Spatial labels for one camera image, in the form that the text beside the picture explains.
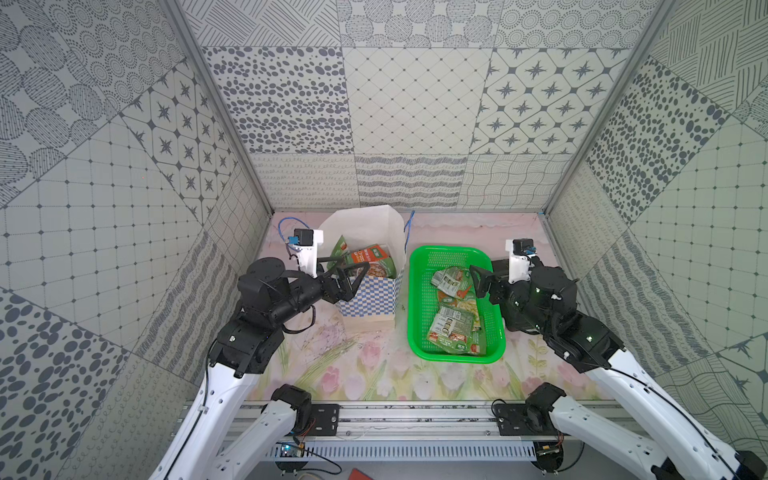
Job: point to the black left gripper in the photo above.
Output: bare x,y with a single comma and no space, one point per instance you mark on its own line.
330,283

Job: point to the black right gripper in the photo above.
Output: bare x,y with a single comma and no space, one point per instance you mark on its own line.
501,283

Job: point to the red hot sour soup packet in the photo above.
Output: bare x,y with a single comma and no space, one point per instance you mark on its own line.
381,264

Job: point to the blue checkered paper bag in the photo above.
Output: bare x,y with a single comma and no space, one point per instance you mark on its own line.
377,298

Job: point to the yellow green condiment packet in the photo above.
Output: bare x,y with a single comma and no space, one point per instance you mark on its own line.
341,247

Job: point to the mushroom soup packet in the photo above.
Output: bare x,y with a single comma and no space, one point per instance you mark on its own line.
468,305

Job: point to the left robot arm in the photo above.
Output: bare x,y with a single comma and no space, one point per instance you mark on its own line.
271,295

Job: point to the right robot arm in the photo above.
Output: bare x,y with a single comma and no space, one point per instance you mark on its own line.
674,446

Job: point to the green plastic basket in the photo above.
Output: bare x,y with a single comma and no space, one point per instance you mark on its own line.
424,300

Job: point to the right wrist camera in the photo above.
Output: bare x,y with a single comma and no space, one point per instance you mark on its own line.
520,253

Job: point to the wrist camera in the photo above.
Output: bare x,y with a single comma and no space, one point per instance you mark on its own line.
305,244
520,253

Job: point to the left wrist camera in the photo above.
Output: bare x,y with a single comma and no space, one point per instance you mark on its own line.
305,244

